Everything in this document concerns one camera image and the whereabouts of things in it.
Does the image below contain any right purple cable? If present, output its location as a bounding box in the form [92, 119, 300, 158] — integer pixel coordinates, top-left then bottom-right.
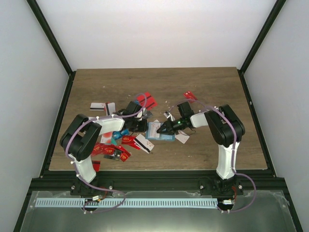
[168, 99, 257, 215]

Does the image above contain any red vip card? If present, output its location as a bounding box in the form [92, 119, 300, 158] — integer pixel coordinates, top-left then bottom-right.
[115, 145, 131, 162]
[91, 143, 115, 157]

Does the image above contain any white card black stripe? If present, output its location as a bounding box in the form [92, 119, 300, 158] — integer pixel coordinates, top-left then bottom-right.
[90, 102, 106, 111]

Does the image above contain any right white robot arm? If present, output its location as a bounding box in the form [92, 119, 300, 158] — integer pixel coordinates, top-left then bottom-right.
[156, 100, 245, 195]

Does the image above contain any purple cable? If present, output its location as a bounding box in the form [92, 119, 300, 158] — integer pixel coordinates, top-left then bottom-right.
[168, 99, 257, 215]
[65, 93, 148, 215]

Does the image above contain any red card white logo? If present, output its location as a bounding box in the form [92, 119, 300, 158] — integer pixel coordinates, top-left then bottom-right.
[121, 135, 140, 150]

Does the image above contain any teal card holder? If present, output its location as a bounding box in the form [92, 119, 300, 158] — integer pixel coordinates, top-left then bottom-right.
[144, 122, 177, 142]

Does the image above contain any red VIP card left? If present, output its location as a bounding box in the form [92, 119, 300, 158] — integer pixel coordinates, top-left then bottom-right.
[91, 143, 115, 157]

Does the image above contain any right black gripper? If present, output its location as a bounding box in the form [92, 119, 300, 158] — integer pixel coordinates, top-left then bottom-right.
[157, 117, 185, 136]

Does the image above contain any light blue slotted rail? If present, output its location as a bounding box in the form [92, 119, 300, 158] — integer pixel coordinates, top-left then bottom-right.
[35, 198, 218, 208]

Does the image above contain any red card far right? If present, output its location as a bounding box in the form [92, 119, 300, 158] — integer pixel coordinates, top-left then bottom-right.
[183, 91, 197, 102]

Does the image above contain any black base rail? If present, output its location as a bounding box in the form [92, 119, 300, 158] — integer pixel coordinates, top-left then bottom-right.
[29, 170, 287, 194]

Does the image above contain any white VIP sunset card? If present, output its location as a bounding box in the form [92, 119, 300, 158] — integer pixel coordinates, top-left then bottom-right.
[175, 133, 190, 144]

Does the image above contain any black frame post left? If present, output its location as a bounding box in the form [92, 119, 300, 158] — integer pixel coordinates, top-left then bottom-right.
[26, 0, 73, 75]

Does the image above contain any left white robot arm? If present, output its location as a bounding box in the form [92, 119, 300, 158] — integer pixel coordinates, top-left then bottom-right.
[59, 101, 147, 195]

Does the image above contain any white card vertical stripe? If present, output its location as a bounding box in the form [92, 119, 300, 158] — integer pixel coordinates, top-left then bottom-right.
[104, 102, 116, 116]

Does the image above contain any black frame post right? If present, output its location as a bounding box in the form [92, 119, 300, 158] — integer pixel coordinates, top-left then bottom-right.
[240, 0, 287, 73]

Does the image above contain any blue VIP card lower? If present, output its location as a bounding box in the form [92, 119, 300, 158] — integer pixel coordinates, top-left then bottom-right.
[112, 130, 130, 140]

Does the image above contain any white striped sunset card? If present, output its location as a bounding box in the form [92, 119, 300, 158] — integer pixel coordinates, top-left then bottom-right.
[134, 134, 155, 154]

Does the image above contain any red stripe card front edge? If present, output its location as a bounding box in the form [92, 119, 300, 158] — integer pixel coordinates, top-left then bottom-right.
[92, 160, 100, 172]

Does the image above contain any black VIP card upper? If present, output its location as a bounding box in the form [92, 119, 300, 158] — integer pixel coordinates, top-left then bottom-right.
[145, 111, 153, 118]

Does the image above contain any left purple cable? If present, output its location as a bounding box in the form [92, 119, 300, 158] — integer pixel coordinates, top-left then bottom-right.
[65, 93, 148, 215]

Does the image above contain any black frame post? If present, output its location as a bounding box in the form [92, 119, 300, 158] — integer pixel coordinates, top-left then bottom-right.
[240, 0, 287, 73]
[26, 0, 73, 75]

